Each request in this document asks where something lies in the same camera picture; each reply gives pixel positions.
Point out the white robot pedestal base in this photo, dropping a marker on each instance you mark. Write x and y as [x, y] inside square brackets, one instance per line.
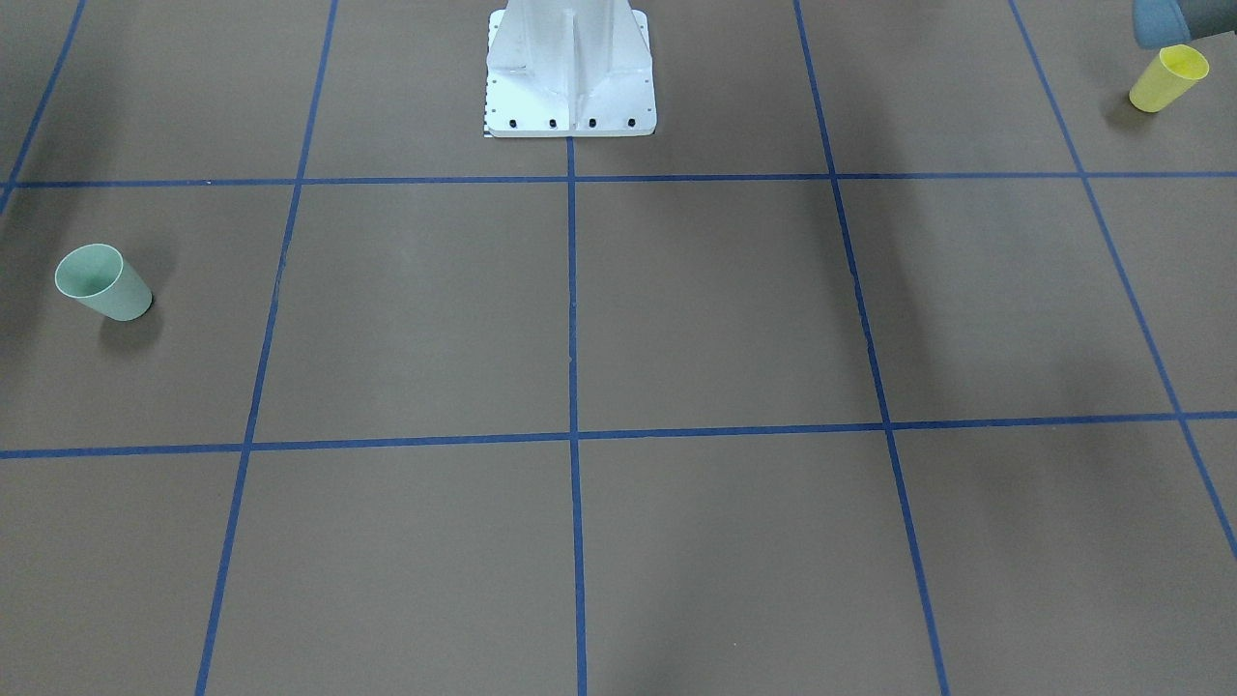
[558, 69]

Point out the yellow plastic cup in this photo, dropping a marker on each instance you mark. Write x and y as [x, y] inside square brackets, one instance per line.
[1172, 73]

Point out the green plastic cup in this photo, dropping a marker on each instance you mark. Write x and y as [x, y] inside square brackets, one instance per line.
[101, 278]

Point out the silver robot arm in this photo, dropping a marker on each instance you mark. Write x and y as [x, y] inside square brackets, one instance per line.
[1159, 24]

